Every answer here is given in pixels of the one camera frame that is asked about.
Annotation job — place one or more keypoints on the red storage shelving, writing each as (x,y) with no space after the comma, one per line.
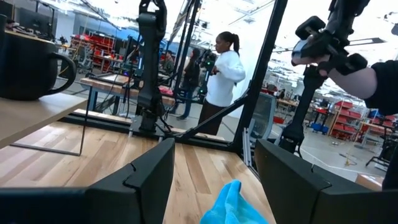
(99,46)
(345,119)

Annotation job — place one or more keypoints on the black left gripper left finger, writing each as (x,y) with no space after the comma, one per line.
(149,193)

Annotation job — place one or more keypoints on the person's forearm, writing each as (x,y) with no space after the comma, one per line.
(354,82)

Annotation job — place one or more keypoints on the wooden workbench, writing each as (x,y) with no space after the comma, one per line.
(105,84)

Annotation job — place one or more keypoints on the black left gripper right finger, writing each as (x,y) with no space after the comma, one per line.
(289,186)

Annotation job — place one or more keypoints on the black monitor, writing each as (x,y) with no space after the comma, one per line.
(32,20)

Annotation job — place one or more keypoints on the brown cardboard box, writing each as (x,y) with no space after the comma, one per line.
(368,182)

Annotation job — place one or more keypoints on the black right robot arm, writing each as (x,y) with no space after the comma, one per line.
(149,62)

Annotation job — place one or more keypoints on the black camera rig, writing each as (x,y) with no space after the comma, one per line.
(207,60)

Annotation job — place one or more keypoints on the blue storage bins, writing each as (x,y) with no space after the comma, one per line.
(320,127)

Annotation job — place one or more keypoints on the grey mesh office chair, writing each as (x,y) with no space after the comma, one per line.
(262,115)

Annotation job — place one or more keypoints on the blue microfibre cloth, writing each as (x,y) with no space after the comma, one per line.
(230,208)

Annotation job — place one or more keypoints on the large black mug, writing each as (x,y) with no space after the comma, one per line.
(25,68)

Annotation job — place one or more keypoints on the black metal rig frame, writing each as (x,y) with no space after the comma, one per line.
(264,62)

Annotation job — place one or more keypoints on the silver aluminium extrusion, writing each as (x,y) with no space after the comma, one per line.
(246,146)

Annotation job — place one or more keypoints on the person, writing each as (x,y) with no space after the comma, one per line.
(224,81)
(191,74)
(168,63)
(385,87)

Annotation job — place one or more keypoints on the person's hand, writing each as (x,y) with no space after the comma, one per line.
(311,59)

